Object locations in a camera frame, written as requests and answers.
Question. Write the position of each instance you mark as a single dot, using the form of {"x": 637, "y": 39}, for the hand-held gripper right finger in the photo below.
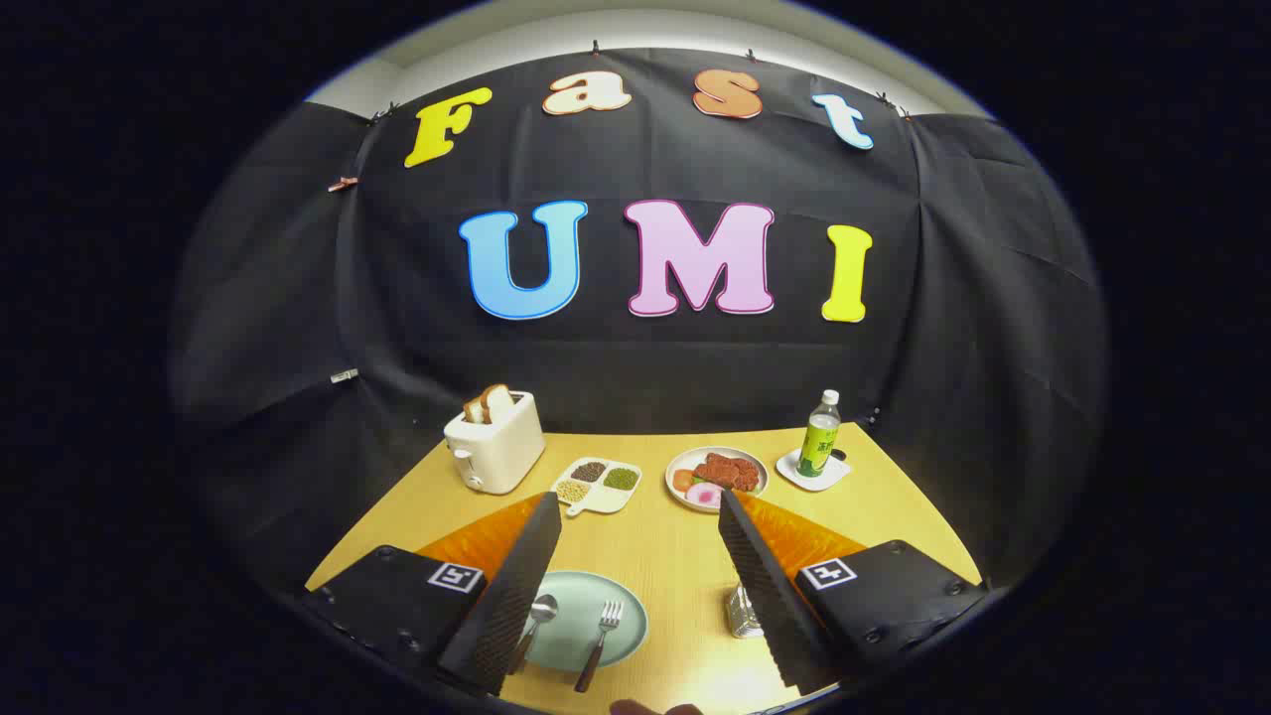
{"x": 770, "y": 596}

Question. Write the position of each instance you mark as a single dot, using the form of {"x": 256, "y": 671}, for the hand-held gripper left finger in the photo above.
{"x": 516, "y": 596}

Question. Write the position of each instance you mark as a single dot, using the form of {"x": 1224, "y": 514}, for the teal round plate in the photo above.
{"x": 576, "y": 641}

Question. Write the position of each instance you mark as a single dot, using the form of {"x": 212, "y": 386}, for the yellow soybeans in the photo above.
{"x": 571, "y": 491}

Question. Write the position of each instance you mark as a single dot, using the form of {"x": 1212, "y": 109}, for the pink round food slice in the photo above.
{"x": 704, "y": 495}

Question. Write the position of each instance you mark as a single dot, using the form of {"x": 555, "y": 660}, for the white square coaster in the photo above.
{"x": 789, "y": 467}

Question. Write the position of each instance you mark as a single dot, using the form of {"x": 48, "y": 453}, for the brown fried meat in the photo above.
{"x": 728, "y": 471}

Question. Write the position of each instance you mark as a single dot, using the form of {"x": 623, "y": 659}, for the white divided tray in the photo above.
{"x": 606, "y": 497}

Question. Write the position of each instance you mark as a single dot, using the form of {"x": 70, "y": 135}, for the white oval food plate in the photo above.
{"x": 750, "y": 459}

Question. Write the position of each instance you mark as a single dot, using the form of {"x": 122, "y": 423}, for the dark red beans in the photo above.
{"x": 589, "y": 471}

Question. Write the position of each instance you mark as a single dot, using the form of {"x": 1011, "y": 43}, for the white toaster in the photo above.
{"x": 496, "y": 452}

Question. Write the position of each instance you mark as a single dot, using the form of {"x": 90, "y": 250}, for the orange carrot slice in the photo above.
{"x": 682, "y": 480}

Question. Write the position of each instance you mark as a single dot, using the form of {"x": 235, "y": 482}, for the green mung beans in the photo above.
{"x": 622, "y": 479}

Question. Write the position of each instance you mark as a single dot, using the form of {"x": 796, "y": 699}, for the green drink bottle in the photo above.
{"x": 819, "y": 442}

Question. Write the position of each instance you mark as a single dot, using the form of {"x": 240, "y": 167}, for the small toast bread slice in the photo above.
{"x": 474, "y": 410}

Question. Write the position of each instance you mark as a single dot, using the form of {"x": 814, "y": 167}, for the large toast bread slice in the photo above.
{"x": 498, "y": 402}

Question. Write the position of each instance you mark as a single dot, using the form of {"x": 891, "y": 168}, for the orange cloth clip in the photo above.
{"x": 343, "y": 184}

